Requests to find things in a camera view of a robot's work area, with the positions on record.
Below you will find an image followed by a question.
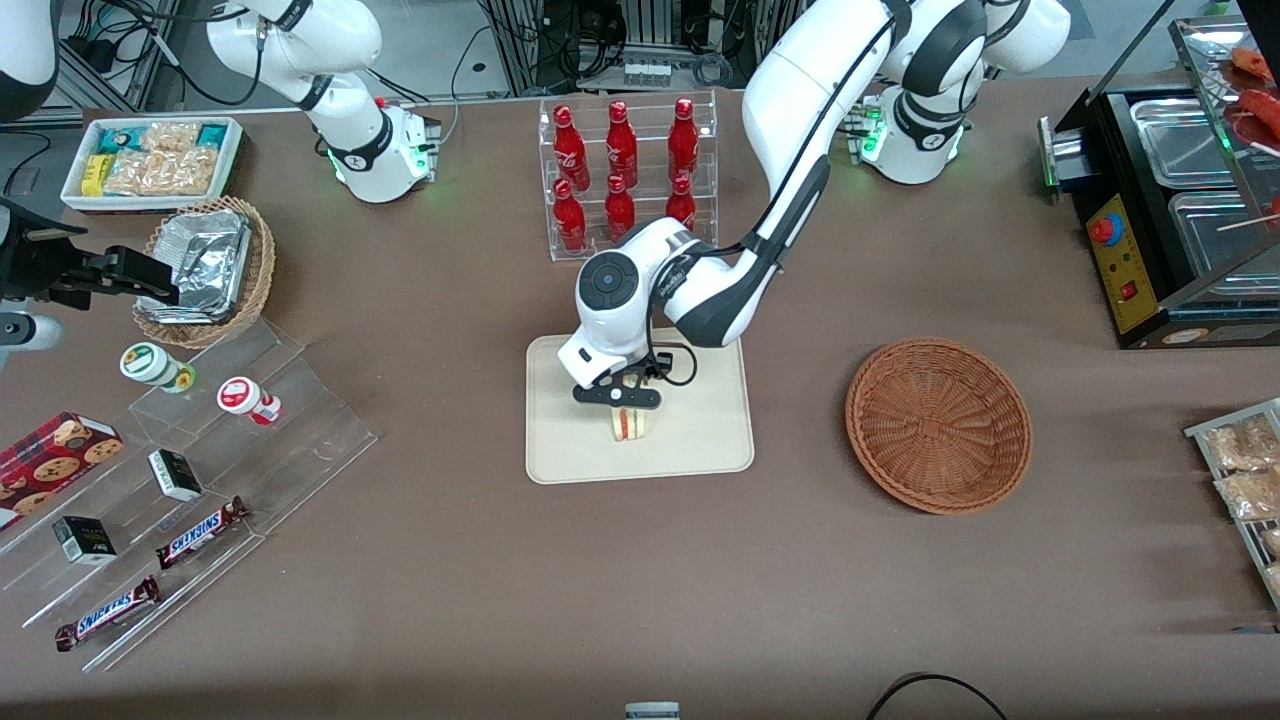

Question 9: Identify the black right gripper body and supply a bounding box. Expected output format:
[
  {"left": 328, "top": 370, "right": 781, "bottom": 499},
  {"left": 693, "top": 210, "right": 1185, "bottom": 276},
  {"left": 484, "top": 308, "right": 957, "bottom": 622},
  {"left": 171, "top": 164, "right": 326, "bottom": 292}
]
[{"left": 0, "top": 198, "right": 105, "bottom": 313}]

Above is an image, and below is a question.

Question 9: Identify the beige plastic tray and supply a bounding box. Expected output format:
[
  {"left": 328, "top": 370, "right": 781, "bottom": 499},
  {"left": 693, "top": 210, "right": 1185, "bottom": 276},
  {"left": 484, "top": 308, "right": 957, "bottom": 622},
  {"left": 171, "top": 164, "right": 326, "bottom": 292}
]
[{"left": 526, "top": 333, "right": 756, "bottom": 486}]

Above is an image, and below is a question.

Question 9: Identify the light wicker basket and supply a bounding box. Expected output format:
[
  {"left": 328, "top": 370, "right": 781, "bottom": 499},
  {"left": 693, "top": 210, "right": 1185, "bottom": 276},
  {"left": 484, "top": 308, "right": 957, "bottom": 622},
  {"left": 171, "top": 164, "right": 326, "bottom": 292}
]
[{"left": 132, "top": 196, "right": 277, "bottom": 350}]

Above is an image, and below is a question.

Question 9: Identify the round brown wicker basket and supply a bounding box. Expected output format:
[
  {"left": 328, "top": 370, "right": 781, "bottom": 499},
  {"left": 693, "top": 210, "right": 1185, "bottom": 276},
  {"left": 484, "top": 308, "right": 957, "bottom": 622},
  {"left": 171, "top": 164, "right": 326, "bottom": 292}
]
[{"left": 845, "top": 337, "right": 1034, "bottom": 516}]

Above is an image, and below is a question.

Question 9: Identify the silver foil container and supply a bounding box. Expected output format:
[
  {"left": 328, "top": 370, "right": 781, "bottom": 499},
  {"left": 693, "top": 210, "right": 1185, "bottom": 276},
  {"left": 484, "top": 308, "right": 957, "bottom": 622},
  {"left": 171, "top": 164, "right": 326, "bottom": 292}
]
[{"left": 138, "top": 209, "right": 252, "bottom": 325}]

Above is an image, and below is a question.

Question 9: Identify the green lid yogurt cup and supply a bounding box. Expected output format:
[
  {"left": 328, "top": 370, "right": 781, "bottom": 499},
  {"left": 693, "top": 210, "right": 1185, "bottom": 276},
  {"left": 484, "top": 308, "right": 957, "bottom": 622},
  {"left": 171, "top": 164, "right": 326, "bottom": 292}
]
[{"left": 119, "top": 342, "right": 197, "bottom": 395}]

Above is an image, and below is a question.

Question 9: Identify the white rectangular snack bin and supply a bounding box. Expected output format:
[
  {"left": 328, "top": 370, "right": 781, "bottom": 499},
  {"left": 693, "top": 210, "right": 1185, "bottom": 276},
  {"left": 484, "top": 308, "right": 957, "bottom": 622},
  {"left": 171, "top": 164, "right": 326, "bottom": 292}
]
[{"left": 61, "top": 116, "right": 245, "bottom": 214}]

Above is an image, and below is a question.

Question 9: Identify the large clear rice cracker bag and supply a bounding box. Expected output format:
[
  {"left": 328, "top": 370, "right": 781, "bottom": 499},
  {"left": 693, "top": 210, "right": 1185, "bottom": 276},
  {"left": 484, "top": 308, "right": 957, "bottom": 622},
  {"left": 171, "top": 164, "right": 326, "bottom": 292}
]
[{"left": 103, "top": 147, "right": 220, "bottom": 197}]

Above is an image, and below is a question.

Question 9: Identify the small clear rice cracker bag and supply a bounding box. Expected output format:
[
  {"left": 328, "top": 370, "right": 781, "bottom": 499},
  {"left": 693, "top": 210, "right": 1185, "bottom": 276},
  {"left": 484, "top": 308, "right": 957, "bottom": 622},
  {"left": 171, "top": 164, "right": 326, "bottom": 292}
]
[{"left": 140, "top": 121, "right": 202, "bottom": 154}]

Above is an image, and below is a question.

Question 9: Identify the red lid yogurt cup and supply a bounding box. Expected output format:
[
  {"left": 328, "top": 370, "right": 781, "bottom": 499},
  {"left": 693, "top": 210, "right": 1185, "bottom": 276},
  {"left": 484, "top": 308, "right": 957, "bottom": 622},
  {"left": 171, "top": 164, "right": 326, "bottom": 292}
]
[{"left": 216, "top": 376, "right": 284, "bottom": 427}]

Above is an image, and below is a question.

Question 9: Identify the red cola bottle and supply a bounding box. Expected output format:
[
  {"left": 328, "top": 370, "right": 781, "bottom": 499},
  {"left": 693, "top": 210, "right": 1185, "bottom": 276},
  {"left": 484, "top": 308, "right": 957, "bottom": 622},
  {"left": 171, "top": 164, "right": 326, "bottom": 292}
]
[
  {"left": 551, "top": 178, "right": 589, "bottom": 254},
  {"left": 552, "top": 104, "right": 590, "bottom": 193},
  {"left": 667, "top": 97, "right": 700, "bottom": 184},
  {"left": 665, "top": 174, "right": 698, "bottom": 231},
  {"left": 605, "top": 100, "right": 639, "bottom": 189},
  {"left": 603, "top": 174, "right": 637, "bottom": 244}
]

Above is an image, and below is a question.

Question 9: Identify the small black box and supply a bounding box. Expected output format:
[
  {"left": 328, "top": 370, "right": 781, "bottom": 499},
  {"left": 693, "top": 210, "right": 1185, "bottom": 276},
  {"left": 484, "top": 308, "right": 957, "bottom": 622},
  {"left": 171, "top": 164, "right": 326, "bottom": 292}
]
[
  {"left": 51, "top": 515, "right": 119, "bottom": 567},
  {"left": 147, "top": 449, "right": 204, "bottom": 503}
]

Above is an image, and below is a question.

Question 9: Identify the red cookie box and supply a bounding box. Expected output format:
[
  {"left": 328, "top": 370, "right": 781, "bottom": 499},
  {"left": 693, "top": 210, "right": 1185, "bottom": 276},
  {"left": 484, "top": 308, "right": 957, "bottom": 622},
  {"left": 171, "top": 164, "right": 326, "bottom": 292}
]
[{"left": 0, "top": 411, "right": 125, "bottom": 532}]

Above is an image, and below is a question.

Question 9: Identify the clear acrylic step display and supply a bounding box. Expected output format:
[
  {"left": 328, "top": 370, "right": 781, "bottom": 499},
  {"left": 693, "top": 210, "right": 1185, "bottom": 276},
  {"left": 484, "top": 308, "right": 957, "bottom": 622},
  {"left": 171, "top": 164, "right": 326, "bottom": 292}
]
[{"left": 0, "top": 317, "right": 380, "bottom": 673}]

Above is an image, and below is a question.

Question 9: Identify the clear acrylic bottle rack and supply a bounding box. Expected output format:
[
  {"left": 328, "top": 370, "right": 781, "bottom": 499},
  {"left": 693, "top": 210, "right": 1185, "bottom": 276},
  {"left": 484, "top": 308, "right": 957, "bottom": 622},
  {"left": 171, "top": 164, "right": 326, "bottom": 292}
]
[{"left": 537, "top": 89, "right": 720, "bottom": 264}]

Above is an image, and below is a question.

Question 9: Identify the snickers chocolate bar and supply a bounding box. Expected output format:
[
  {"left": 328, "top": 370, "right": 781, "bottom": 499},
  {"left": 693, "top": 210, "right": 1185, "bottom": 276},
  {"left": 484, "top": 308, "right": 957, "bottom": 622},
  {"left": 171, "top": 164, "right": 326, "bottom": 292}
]
[
  {"left": 54, "top": 575, "right": 162, "bottom": 653},
  {"left": 154, "top": 496, "right": 252, "bottom": 571}
]

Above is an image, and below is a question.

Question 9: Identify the black food warmer cabinet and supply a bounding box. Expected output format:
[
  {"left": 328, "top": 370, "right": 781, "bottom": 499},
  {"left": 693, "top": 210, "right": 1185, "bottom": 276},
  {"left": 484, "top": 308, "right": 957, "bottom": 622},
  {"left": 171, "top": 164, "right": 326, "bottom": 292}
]
[{"left": 1037, "top": 0, "right": 1280, "bottom": 350}]

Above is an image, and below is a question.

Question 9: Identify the steel warmer pan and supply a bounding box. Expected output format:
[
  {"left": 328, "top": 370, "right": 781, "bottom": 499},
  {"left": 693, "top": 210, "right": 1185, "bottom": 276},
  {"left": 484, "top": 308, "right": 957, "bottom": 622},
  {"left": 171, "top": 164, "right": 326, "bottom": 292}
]
[
  {"left": 1167, "top": 189, "right": 1280, "bottom": 287},
  {"left": 1129, "top": 96, "right": 1243, "bottom": 190}
]

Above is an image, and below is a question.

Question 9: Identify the clear bag of pastry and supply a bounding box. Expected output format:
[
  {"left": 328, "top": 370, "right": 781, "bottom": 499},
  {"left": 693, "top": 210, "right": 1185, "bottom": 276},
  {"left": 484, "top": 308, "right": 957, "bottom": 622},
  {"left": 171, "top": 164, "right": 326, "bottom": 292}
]
[
  {"left": 1202, "top": 414, "right": 1280, "bottom": 474},
  {"left": 1212, "top": 467, "right": 1280, "bottom": 524}
]

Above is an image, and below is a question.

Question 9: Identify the red sausage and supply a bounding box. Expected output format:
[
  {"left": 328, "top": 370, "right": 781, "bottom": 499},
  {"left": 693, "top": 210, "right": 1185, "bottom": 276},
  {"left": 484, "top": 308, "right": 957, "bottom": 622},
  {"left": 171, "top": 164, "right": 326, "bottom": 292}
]
[
  {"left": 1229, "top": 46, "right": 1278, "bottom": 87},
  {"left": 1234, "top": 88, "right": 1280, "bottom": 153}
]

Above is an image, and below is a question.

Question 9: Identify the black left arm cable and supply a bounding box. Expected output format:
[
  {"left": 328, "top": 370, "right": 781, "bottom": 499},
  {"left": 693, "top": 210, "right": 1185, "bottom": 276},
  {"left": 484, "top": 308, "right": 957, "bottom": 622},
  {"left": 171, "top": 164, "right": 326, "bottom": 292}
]
[{"left": 640, "top": 0, "right": 907, "bottom": 390}]

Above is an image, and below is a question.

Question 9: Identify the black cable on table edge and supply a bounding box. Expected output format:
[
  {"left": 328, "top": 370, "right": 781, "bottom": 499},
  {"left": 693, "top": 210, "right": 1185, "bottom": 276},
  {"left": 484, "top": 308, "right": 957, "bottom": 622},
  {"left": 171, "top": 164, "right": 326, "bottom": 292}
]
[{"left": 865, "top": 672, "right": 1012, "bottom": 720}]

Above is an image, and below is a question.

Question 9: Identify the metal wire rack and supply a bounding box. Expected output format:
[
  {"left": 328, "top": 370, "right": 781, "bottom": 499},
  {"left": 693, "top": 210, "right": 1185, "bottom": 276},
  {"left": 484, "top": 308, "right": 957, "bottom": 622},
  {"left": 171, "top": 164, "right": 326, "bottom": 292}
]
[{"left": 1184, "top": 398, "right": 1280, "bottom": 612}]

